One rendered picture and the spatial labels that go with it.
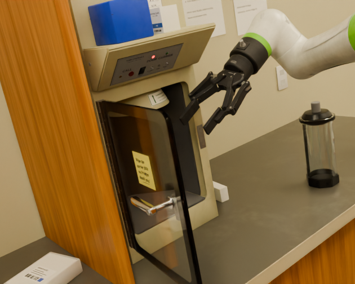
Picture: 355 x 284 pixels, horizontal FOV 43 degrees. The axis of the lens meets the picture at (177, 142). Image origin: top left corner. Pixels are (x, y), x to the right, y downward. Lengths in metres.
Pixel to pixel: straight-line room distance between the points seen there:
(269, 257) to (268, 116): 1.11
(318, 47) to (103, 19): 0.53
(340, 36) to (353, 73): 1.66
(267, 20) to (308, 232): 0.58
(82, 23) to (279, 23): 0.53
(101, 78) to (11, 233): 0.69
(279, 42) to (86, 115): 0.58
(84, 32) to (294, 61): 0.57
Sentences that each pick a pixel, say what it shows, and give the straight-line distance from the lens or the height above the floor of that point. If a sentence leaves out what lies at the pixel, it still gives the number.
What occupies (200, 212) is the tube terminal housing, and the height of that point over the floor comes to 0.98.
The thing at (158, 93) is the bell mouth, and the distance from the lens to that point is 1.22.
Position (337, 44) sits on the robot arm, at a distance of 1.10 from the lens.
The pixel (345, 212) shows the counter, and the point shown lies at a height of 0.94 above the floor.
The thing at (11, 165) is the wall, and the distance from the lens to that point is 1.48.
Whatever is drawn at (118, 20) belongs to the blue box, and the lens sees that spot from 1.00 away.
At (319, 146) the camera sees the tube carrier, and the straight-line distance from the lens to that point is 1.45.
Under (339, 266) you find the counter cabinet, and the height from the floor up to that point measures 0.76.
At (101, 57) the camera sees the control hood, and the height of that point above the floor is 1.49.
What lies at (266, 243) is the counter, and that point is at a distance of 1.22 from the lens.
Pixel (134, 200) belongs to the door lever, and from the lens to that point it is 0.92.
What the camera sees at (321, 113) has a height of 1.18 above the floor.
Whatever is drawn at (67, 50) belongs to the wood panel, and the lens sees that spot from 0.95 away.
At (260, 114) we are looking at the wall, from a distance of 2.12.
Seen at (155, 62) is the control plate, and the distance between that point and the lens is 1.10.
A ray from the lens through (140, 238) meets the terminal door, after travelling 1.12.
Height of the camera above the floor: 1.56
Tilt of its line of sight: 16 degrees down
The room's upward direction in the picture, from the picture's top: 11 degrees counter-clockwise
